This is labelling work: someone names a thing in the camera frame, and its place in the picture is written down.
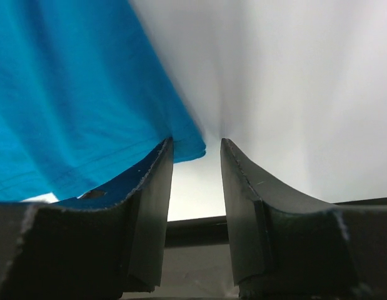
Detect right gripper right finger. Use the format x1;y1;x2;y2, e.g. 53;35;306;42
220;139;387;299

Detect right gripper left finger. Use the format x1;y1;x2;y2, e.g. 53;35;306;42
0;139;174;299

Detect blue polo shirt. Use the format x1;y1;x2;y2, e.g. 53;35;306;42
0;1;206;202

